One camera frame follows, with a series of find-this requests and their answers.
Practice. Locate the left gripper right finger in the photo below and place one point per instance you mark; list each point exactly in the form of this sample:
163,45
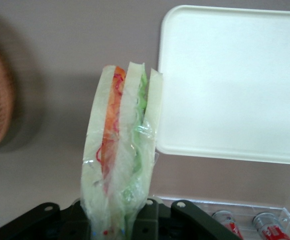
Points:
147,217

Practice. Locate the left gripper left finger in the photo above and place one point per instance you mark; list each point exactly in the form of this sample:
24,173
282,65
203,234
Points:
72,222

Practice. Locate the triangle sandwich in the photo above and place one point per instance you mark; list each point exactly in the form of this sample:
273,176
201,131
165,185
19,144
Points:
124,140

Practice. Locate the beige plastic tray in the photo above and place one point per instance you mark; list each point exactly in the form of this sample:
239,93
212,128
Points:
234,82

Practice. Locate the red cola bottle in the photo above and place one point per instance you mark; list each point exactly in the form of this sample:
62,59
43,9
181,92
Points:
270,226
230,225

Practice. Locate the clear acrylic bottle rack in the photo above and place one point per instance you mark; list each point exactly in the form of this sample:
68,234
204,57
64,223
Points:
259,206

